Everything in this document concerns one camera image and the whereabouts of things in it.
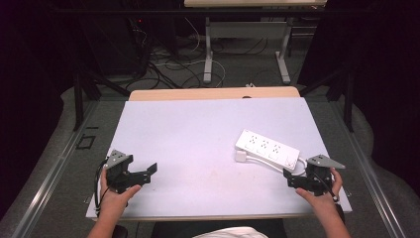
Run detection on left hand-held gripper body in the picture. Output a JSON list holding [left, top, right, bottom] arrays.
[[104, 149, 149, 194]]

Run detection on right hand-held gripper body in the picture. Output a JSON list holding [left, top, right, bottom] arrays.
[[291, 154, 347, 196]]

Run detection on person's right hand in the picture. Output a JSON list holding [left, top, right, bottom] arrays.
[[294, 167, 345, 217]]

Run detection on person's left hand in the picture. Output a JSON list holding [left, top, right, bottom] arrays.
[[98, 168, 143, 216]]

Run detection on white power strip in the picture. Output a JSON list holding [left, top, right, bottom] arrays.
[[235, 129, 301, 172]]

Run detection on person's dark pants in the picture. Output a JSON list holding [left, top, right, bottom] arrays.
[[150, 219, 289, 238]]

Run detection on person's white shirt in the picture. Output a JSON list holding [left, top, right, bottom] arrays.
[[192, 226, 269, 238]]

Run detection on black metal stand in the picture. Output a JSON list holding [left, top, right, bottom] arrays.
[[72, 64, 131, 132], [298, 64, 357, 134]]

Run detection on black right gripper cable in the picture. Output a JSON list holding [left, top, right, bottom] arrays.
[[312, 174, 340, 203]]

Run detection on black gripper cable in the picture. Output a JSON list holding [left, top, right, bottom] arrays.
[[94, 159, 111, 214], [312, 174, 340, 203]]

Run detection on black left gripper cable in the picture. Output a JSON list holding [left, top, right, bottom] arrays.
[[94, 159, 111, 214]]

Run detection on white power strip cable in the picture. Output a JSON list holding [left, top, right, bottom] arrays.
[[245, 155, 309, 177]]

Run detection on metal floor rail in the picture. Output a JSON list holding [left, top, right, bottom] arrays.
[[330, 100, 408, 238], [11, 100, 99, 238]]

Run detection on tangle of floor cables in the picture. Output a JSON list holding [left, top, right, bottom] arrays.
[[125, 18, 269, 90]]

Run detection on white metal frame desk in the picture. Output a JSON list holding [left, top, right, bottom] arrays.
[[183, 0, 329, 85]]

